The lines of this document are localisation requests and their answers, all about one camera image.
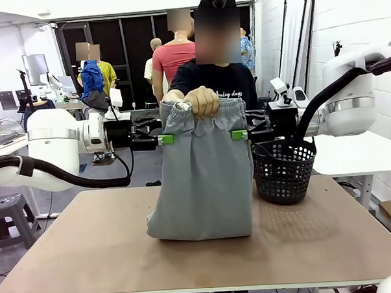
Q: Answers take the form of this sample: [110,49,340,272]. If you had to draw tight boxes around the person in yellow shirt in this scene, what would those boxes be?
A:
[96,60,119,100]

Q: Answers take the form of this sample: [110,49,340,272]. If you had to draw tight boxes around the black cap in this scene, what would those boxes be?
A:
[198,0,237,12]

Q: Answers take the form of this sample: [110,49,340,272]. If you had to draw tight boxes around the black sleeved arm cable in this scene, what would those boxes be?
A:
[0,103,136,194]
[284,54,391,147]

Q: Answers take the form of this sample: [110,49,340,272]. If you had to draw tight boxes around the person wearing black t-shirt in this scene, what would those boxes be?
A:
[165,0,259,116]

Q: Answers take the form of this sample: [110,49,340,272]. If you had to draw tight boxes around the grey plastic stool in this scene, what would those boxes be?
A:
[0,191,44,258]

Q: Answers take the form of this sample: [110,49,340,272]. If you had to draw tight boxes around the person's right forearm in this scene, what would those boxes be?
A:
[162,88,190,104]

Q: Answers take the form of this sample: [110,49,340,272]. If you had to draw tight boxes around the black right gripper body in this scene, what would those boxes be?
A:
[263,102,301,141]

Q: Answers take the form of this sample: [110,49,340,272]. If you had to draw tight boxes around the black tripod with long pole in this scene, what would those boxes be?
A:
[16,67,41,124]

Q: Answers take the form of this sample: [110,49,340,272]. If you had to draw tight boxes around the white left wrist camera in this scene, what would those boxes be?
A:
[103,87,132,122]

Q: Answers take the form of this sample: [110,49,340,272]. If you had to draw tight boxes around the grey drawstring shorts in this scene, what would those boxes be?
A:
[140,97,257,243]

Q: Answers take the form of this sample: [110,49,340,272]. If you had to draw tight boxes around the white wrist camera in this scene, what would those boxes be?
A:
[269,76,294,108]
[103,87,132,122]

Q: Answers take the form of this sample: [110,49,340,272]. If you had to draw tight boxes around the white desk with equipment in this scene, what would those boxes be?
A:
[0,118,30,156]

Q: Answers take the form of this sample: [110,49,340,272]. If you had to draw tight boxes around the person's right hand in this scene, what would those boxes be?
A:
[182,84,222,120]

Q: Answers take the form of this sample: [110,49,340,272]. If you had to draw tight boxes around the black sleeved left arm cable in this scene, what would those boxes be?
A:
[0,103,136,194]

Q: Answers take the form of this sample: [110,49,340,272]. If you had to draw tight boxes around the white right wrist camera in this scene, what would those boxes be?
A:
[269,76,294,108]

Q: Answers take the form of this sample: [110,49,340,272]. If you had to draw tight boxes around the grey framed wall panel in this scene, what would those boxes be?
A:
[21,54,51,86]

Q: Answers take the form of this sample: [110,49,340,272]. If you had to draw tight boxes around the black sleeved right arm cable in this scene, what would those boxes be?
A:
[284,54,391,147]

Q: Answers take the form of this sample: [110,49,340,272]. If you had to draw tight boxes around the mannequin torso in blue jeans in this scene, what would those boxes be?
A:
[23,99,57,113]

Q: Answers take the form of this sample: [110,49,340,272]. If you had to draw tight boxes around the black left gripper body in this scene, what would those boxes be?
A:
[103,118,142,153]

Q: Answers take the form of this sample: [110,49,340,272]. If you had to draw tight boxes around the black perforated plastic basket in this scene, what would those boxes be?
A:
[250,137,319,206]

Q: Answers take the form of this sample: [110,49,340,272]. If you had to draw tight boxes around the large white side table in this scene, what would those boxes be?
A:
[311,130,391,213]

